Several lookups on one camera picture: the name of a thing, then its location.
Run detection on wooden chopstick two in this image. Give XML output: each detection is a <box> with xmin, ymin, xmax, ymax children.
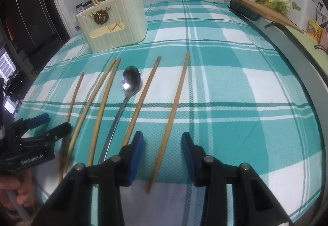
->
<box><xmin>58</xmin><ymin>72</ymin><xmax>85</xmax><ymax>183</ymax></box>

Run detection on wooden chopstick three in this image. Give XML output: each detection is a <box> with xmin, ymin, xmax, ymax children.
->
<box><xmin>59</xmin><ymin>59</ymin><xmax>117</xmax><ymax>176</ymax></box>

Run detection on wooden chopstick four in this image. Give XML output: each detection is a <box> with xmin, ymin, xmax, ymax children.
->
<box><xmin>87</xmin><ymin>58</ymin><xmax>121</xmax><ymax>166</ymax></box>

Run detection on steel spoon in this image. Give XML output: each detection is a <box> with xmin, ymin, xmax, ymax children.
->
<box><xmin>98</xmin><ymin>66</ymin><xmax>141</xmax><ymax>164</ymax></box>

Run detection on wooden chopstick five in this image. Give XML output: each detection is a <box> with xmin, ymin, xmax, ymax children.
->
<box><xmin>122</xmin><ymin>56</ymin><xmax>161</xmax><ymax>146</ymax></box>

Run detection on wooden chopstick seven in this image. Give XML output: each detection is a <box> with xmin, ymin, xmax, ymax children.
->
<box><xmin>107</xmin><ymin>23</ymin><xmax>122</xmax><ymax>32</ymax></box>

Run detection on wooden chopstick eight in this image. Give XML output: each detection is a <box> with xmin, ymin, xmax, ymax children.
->
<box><xmin>146</xmin><ymin>51</ymin><xmax>190</xmax><ymax>194</ymax></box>

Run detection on wooden chopstick one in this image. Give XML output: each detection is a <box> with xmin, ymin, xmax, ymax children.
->
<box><xmin>91</xmin><ymin>0</ymin><xmax>100</xmax><ymax>6</ymax></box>

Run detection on person's left hand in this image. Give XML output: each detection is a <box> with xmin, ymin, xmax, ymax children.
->
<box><xmin>0</xmin><ymin>169</ymin><xmax>35</xmax><ymax>210</ymax></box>

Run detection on black refrigerator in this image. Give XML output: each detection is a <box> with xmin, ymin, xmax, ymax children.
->
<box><xmin>2</xmin><ymin>0</ymin><xmax>69</xmax><ymax>72</ymax></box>

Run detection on cream utensil holder box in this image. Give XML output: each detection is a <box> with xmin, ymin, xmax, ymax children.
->
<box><xmin>76</xmin><ymin>0</ymin><xmax>148</xmax><ymax>53</ymax></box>

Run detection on spice jar rack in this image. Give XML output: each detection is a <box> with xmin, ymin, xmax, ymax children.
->
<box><xmin>76</xmin><ymin>0</ymin><xmax>93</xmax><ymax>14</ymax></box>

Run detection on teal plaid tablecloth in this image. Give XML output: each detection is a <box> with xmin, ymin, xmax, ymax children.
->
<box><xmin>18</xmin><ymin>0</ymin><xmax>323</xmax><ymax>225</ymax></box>

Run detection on yellow snack box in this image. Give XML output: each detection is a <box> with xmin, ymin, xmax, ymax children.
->
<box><xmin>306</xmin><ymin>19</ymin><xmax>322</xmax><ymax>44</ymax></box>

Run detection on wooden cutting board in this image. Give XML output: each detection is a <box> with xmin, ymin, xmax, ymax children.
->
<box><xmin>235</xmin><ymin>0</ymin><xmax>304</xmax><ymax>34</ymax></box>

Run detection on black griddle tray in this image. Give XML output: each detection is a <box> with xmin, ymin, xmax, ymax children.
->
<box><xmin>230</xmin><ymin>0</ymin><xmax>261</xmax><ymax>21</ymax></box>

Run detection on white knife block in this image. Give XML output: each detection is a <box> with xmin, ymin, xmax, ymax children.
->
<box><xmin>288</xmin><ymin>0</ymin><xmax>315</xmax><ymax>31</ymax></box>

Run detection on green lid with handle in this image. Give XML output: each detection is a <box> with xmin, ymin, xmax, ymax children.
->
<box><xmin>286</xmin><ymin>26</ymin><xmax>327</xmax><ymax>75</ymax></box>

